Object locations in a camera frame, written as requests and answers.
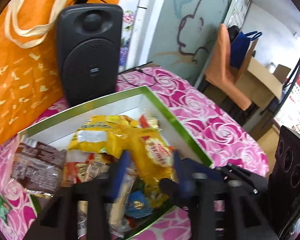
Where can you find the black speaker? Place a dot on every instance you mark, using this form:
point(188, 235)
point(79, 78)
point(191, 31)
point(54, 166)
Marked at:
point(88, 39)

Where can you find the blue snack packet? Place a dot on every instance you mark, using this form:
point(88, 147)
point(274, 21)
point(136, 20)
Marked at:
point(138, 206)

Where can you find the red white snack packet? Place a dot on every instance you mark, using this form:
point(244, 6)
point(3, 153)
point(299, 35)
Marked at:
point(81, 172)

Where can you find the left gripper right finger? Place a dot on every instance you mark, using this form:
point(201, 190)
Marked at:
point(189, 185)

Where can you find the large yellow snack bag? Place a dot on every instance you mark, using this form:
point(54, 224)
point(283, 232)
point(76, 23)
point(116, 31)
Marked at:
point(106, 134)

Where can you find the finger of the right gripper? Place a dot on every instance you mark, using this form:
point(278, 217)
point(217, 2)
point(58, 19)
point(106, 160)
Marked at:
point(176, 192)
point(207, 169)

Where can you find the orange chair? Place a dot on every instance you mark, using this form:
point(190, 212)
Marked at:
point(218, 70)

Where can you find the yellow cake packet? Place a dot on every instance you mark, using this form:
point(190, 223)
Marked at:
point(153, 160)

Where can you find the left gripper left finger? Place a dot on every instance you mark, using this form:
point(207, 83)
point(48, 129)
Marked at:
point(116, 174)

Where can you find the brown cookie packet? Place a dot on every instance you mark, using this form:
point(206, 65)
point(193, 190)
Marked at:
point(38, 167)

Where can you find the blue bag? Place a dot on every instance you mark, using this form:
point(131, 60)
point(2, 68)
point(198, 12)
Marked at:
point(239, 47)

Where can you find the green white cardboard box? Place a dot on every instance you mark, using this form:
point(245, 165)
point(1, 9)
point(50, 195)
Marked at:
point(58, 130)

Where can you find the dark green candy packet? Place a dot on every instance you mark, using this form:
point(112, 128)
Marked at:
point(5, 208)

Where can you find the orange tote bag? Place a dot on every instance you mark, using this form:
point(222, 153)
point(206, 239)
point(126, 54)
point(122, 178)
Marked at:
point(29, 79)

